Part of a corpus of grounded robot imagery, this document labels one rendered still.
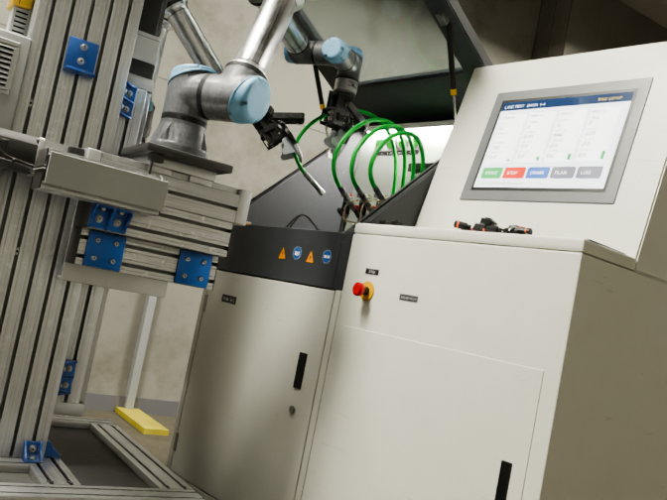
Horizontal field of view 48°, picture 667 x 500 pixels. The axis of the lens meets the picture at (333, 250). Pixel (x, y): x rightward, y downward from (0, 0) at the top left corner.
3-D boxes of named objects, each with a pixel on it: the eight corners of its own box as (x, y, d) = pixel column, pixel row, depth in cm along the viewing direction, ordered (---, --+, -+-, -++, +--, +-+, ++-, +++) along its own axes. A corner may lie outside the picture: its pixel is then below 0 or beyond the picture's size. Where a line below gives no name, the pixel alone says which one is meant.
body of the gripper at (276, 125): (269, 152, 256) (250, 124, 258) (291, 140, 258) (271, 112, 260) (271, 143, 249) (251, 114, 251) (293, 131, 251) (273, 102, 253)
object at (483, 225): (444, 232, 190) (449, 210, 190) (470, 241, 197) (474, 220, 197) (520, 238, 172) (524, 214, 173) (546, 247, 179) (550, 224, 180)
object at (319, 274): (213, 268, 255) (223, 221, 257) (224, 270, 258) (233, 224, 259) (332, 289, 208) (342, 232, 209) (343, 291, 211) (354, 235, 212)
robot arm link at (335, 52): (308, 59, 237) (322, 70, 247) (340, 60, 232) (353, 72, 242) (313, 34, 237) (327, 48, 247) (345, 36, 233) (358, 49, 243)
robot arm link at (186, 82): (178, 124, 201) (189, 74, 201) (221, 128, 195) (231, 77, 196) (151, 110, 189) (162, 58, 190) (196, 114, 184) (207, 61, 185)
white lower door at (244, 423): (167, 469, 251) (209, 268, 256) (173, 469, 253) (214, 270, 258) (283, 541, 202) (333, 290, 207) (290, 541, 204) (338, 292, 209)
